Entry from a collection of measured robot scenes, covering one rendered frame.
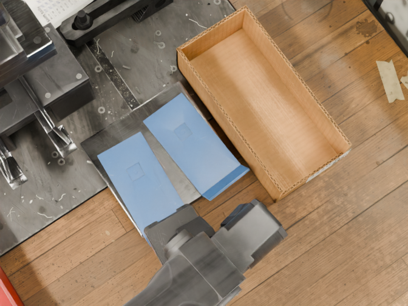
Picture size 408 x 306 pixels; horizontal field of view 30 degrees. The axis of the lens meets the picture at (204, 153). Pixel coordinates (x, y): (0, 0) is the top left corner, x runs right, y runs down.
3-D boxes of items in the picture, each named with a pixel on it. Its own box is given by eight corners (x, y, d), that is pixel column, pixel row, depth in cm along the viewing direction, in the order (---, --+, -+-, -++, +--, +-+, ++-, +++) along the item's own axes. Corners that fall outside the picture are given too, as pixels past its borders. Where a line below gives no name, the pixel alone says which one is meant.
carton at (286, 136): (274, 204, 109) (280, 193, 101) (176, 68, 114) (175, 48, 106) (345, 156, 111) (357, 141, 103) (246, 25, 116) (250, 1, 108)
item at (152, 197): (151, 249, 104) (150, 246, 101) (97, 156, 107) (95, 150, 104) (195, 223, 105) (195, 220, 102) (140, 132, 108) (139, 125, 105)
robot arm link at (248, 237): (243, 190, 91) (242, 173, 79) (292, 244, 89) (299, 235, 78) (170, 256, 90) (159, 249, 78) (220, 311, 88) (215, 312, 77)
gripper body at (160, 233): (187, 200, 95) (204, 216, 88) (222, 266, 98) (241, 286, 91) (142, 227, 94) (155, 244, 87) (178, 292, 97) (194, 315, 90)
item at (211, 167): (209, 204, 106) (210, 200, 103) (142, 121, 109) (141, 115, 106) (248, 175, 107) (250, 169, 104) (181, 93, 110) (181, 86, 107)
